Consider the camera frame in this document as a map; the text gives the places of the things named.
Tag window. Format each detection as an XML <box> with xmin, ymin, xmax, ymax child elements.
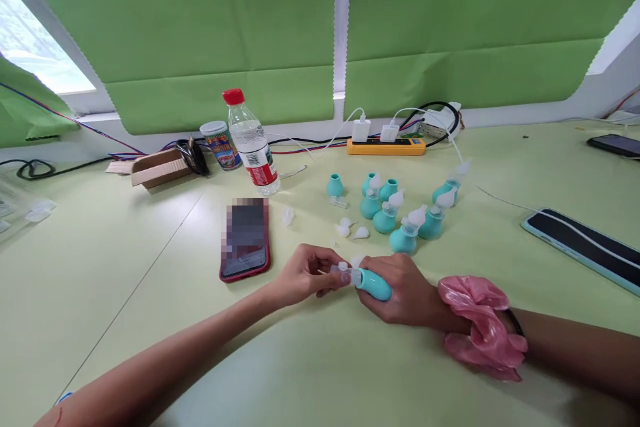
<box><xmin>0</xmin><ymin>0</ymin><xmax>99</xmax><ymax>95</ymax></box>

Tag person's left hand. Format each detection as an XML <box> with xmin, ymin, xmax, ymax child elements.
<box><xmin>272</xmin><ymin>244</ymin><xmax>352</xmax><ymax>310</ymax></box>

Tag white power strip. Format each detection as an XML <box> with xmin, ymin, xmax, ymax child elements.
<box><xmin>413</xmin><ymin>101</ymin><xmax>463</xmax><ymax>141</ymax></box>

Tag black cable bundle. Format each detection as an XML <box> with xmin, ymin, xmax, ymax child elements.
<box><xmin>174</xmin><ymin>134</ymin><xmax>212</xmax><ymax>178</ymax></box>

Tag black looped cable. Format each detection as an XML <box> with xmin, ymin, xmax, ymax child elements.
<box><xmin>0</xmin><ymin>155</ymin><xmax>115</xmax><ymax>181</ymax></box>

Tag person's right fingers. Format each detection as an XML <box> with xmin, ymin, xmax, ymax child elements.
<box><xmin>359</xmin><ymin>253</ymin><xmax>403</xmax><ymax>279</ymax></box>

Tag yellow power strip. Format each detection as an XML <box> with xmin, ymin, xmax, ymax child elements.
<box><xmin>347</xmin><ymin>136</ymin><xmax>427</xmax><ymax>156</ymax></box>

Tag thin white cable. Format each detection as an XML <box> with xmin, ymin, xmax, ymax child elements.
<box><xmin>265</xmin><ymin>106</ymin><xmax>367</xmax><ymax>179</ymax></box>

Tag person's right hand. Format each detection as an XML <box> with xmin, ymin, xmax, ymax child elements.
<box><xmin>355</xmin><ymin>252</ymin><xmax>452</xmax><ymax>334</ymax></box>

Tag teal squeeze bulb body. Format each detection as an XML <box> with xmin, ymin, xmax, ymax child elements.
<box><xmin>355</xmin><ymin>268</ymin><xmax>394</xmax><ymax>302</ymax></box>

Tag clear plastic connector piece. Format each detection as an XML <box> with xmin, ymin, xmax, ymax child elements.
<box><xmin>329</xmin><ymin>260</ymin><xmax>362</xmax><ymax>289</ymax></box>

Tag white cable with looped arc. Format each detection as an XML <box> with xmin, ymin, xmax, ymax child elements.
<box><xmin>391</xmin><ymin>107</ymin><xmax>463</xmax><ymax>167</ymax></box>

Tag red and blue wires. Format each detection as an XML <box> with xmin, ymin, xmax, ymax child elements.
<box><xmin>0</xmin><ymin>80</ymin><xmax>151</xmax><ymax>161</ymax></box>

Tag wide green curtain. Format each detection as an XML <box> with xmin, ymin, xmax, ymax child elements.
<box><xmin>345</xmin><ymin>0</ymin><xmax>640</xmax><ymax>111</ymax></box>
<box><xmin>7</xmin><ymin>0</ymin><xmax>337</xmax><ymax>137</ymax></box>

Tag person's left thumb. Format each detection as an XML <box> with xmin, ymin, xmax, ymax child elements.
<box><xmin>315</xmin><ymin>269</ymin><xmax>352</xmax><ymax>294</ymax></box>

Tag red smartphone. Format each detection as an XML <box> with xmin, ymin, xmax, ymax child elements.
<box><xmin>219</xmin><ymin>197</ymin><xmax>273</xmax><ymax>284</ymax></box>

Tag small green cloth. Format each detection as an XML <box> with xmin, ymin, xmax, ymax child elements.
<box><xmin>0</xmin><ymin>53</ymin><xmax>82</xmax><ymax>149</ymax></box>

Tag clear plastic bags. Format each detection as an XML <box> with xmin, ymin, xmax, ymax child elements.
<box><xmin>0</xmin><ymin>165</ymin><xmax>59</xmax><ymax>248</ymax></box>

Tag black smartphone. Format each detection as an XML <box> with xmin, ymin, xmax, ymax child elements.
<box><xmin>585</xmin><ymin>133</ymin><xmax>640</xmax><ymax>159</ymax></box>

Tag small cardboard box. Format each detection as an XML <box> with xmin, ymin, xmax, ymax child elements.
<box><xmin>104</xmin><ymin>146</ymin><xmax>202</xmax><ymax>191</ymax></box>

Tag person's right thumb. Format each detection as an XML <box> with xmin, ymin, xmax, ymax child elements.
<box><xmin>355</xmin><ymin>290</ymin><xmax>397</xmax><ymax>324</ymax></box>

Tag smartphone in light blue case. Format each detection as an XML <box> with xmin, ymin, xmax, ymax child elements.
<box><xmin>520</xmin><ymin>207</ymin><xmax>640</xmax><ymax>298</ymax></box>

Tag cluster of teal aspirators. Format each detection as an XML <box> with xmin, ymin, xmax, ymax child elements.
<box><xmin>325</xmin><ymin>156</ymin><xmax>474</xmax><ymax>256</ymax></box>

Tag long white charging cable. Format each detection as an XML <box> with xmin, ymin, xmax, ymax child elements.
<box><xmin>475</xmin><ymin>183</ymin><xmax>640</xmax><ymax>269</ymax></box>

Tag person's left index finger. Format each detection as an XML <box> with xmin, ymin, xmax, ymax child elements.
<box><xmin>299</xmin><ymin>244</ymin><xmax>347</xmax><ymax>273</ymax></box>

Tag clear water bottle red cap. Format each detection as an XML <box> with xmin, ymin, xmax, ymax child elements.
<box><xmin>222</xmin><ymin>88</ymin><xmax>282</xmax><ymax>197</ymax></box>

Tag colourful labelled can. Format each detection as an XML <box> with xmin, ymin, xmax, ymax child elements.
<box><xmin>199</xmin><ymin>120</ymin><xmax>244</xmax><ymax>172</ymax></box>

